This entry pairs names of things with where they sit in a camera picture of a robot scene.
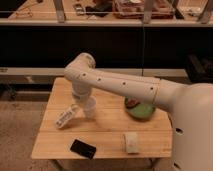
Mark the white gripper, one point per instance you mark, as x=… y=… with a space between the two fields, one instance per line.
x=81 y=97

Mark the small labelled clear bottle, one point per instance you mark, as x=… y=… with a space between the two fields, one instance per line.
x=66 y=116

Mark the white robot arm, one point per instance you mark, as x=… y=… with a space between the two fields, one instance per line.
x=190 y=107

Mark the black smartphone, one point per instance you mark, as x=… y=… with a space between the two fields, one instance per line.
x=83 y=149

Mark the green bowl with food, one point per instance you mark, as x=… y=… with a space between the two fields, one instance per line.
x=137 y=109

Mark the beige sponge block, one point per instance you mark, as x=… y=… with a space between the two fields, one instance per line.
x=131 y=142

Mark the dark object on shelf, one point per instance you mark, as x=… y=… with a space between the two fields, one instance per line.
x=100 y=10

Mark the red tray on shelf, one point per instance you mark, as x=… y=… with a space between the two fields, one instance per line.
x=161 y=9

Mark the metal shelf rack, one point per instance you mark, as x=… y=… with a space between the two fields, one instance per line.
x=188 y=13

